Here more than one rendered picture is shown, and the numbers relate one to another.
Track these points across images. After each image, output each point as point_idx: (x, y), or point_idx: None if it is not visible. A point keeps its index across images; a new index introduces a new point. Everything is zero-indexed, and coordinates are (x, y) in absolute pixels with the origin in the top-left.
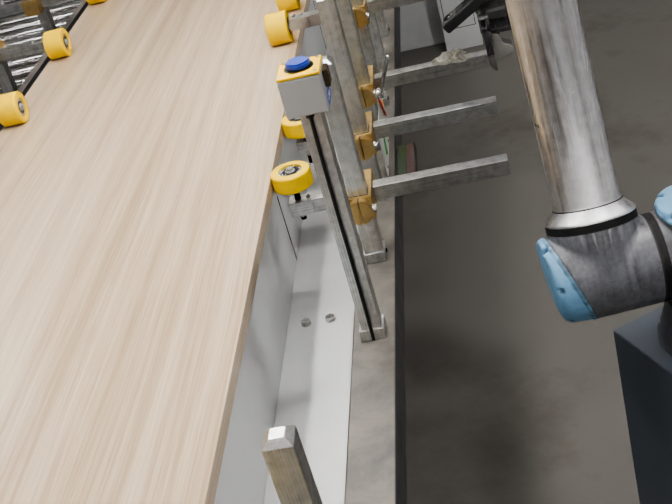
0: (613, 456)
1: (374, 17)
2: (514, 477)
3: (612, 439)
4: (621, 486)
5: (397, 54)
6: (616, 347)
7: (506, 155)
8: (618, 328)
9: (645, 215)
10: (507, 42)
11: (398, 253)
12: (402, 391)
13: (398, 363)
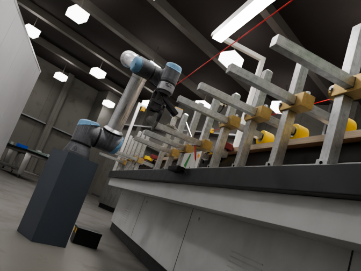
0: (69, 260)
1: (242, 136)
2: (106, 270)
3: (69, 262)
4: (69, 256)
5: (245, 173)
6: (96, 169)
7: (135, 135)
8: (97, 163)
9: (101, 128)
10: (149, 118)
11: (160, 172)
12: (144, 175)
13: (147, 171)
